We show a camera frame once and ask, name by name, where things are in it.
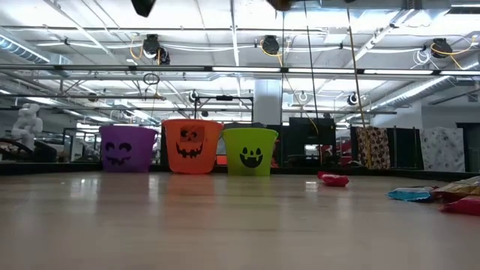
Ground yellow hanging cable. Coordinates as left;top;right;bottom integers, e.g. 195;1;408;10
345;0;373;170

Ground white humanoid figure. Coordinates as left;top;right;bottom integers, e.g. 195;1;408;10
10;103;44;154

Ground brown patterned hanging cloth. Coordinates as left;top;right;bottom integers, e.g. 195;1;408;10
355;126;392;170

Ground black ceiling cable reel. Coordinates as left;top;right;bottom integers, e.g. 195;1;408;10
141;33;172;66
260;34;281;56
430;37;454;59

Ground white building column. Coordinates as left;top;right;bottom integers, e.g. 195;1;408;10
253;78;284;127

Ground purple halloween bucket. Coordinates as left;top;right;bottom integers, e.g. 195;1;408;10
99;125;159;174

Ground white blue Hershey's bar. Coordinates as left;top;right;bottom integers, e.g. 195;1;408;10
386;186;435;204

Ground black cabinet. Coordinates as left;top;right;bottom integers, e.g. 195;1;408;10
287;117;338;169

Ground green halloween bucket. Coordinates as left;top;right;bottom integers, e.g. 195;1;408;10
221;127;279;177

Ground long ceiling light bar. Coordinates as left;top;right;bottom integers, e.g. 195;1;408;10
0;64;480;76

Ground black hanging cable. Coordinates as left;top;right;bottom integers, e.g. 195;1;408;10
301;0;320;125

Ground orange halloween bucket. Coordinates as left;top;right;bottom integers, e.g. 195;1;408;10
161;118;225;175

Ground black metal gantry frame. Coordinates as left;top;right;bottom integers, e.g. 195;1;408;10
193;94;255;123

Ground black partition panel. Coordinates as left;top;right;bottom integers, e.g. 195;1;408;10
389;127;425;170

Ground white patterned hanging cloth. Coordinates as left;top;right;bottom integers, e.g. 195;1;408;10
418;127;466;173

